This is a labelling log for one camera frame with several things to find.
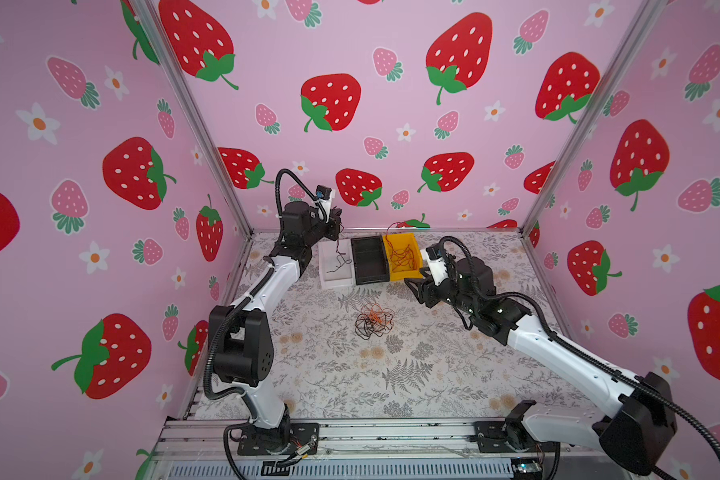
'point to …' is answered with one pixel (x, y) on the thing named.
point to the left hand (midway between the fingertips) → (340, 208)
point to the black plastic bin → (370, 260)
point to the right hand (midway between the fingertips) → (412, 273)
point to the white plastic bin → (336, 261)
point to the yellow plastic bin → (399, 242)
